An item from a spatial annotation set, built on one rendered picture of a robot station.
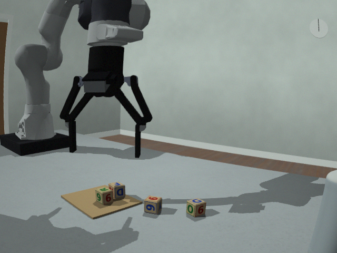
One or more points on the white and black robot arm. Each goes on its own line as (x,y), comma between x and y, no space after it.
(108,24)

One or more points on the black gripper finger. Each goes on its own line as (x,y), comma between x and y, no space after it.
(140,121)
(70,118)

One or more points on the tan flat mat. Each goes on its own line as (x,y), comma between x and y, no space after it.
(85,201)

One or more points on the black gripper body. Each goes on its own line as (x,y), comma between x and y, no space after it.
(107,58)

